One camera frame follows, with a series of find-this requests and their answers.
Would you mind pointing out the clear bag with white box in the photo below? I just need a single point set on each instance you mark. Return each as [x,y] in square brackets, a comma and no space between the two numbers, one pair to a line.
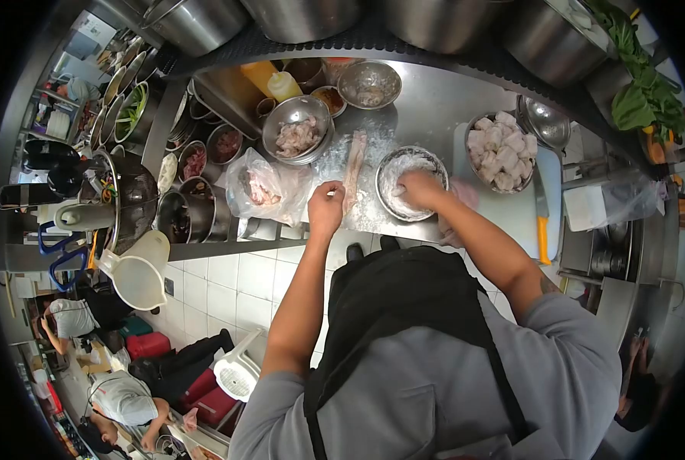
[607,204]

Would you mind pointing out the row of steel ingredient containers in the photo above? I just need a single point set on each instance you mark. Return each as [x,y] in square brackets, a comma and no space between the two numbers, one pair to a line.
[195,184]

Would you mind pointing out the row of steel lids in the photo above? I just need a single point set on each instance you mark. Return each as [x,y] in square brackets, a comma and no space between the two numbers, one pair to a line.
[121,98]

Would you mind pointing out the person's body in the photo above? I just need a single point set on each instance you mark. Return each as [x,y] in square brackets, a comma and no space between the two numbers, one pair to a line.
[434,374]

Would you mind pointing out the person's left fingers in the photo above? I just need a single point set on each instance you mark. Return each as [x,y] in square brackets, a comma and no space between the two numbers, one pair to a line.
[331,187]

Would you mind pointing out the green leafy vegetables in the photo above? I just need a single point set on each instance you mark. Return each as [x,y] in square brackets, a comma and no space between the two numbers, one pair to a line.
[644,98]

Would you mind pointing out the stack of steel bowls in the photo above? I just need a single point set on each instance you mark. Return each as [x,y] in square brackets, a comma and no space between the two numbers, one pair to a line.
[546,121]

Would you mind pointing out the red plastic crate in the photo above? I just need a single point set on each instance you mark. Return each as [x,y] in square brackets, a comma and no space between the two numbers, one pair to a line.
[210,399]
[147,345]

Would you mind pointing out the person's right fingers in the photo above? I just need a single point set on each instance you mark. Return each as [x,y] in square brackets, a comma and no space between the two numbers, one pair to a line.
[408,184]

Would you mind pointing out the steel bowl of white cubes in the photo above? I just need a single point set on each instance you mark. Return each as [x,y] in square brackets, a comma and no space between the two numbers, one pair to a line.
[500,152]

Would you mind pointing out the clear plastic bag with meat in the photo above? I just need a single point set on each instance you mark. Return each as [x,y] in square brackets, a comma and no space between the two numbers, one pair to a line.
[262,190]

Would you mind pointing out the long raw meat strip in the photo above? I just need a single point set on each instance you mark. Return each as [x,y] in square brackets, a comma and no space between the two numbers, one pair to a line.
[355,158]

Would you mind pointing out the steel bowl of raw meat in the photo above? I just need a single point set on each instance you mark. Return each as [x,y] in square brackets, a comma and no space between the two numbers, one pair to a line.
[296,135]

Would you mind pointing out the white plastic jug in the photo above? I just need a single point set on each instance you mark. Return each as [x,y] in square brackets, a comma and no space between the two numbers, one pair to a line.
[138,273]

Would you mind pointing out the person's left hand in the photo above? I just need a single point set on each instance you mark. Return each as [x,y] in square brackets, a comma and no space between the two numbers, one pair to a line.
[325,210]

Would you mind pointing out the small bowl of brown sauce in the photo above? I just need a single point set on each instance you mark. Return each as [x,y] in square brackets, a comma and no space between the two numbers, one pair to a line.
[329,100]

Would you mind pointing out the yellow squeeze bottle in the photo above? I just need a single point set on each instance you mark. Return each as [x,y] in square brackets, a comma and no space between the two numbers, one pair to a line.
[283,86]

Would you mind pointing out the steel bowl with scraps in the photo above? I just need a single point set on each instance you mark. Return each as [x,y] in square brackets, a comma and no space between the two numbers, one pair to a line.
[370,86]

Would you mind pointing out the steel bowl of flour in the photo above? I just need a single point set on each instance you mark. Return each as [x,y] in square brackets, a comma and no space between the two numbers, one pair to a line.
[391,172]

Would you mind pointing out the white cutting board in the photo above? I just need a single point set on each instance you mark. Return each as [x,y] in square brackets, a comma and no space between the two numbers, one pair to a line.
[515,213]

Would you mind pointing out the person's right hand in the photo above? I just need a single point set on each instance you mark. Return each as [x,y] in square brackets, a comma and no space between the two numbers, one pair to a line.
[425,190]

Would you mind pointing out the orange squeeze bottle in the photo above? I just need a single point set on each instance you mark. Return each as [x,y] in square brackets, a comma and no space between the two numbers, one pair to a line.
[258,73]

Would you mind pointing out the shelf with large steel pots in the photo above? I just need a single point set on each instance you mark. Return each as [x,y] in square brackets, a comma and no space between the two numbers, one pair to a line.
[434,23]

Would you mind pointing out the white plastic stool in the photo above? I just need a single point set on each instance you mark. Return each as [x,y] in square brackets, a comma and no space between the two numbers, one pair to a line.
[239,368]

